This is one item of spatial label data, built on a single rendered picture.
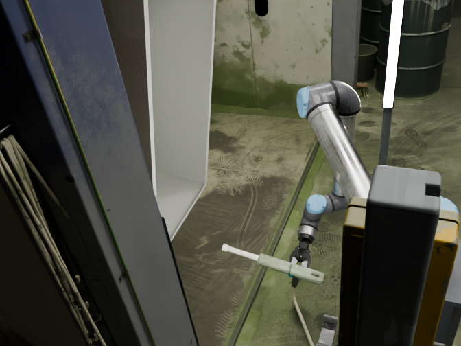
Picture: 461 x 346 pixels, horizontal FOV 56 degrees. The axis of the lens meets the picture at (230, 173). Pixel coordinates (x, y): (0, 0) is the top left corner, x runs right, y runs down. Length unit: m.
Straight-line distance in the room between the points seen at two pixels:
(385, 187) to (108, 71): 0.50
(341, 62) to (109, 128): 2.95
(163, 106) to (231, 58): 1.68
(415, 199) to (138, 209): 0.58
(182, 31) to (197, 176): 0.80
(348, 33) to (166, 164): 1.77
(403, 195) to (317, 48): 3.21
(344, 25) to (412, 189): 3.11
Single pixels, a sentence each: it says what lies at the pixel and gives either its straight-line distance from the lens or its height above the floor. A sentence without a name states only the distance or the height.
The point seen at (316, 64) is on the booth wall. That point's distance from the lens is 3.63.
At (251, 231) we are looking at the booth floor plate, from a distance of 2.70.
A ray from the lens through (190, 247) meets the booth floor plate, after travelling 2.68.
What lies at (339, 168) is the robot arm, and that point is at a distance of 1.59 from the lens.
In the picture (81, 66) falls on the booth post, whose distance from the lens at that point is 0.71.
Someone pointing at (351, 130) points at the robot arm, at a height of 0.93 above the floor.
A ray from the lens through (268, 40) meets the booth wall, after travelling 3.67.
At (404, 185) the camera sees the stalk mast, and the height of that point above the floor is 1.64.
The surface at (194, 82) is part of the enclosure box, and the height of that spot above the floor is 1.07.
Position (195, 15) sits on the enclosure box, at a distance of 1.98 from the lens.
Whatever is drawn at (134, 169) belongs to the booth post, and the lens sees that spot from 0.84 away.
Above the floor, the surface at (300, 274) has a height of 0.35.
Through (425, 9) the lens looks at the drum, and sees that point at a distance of 3.92.
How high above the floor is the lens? 1.89
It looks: 35 degrees down
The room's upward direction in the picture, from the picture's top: 8 degrees counter-clockwise
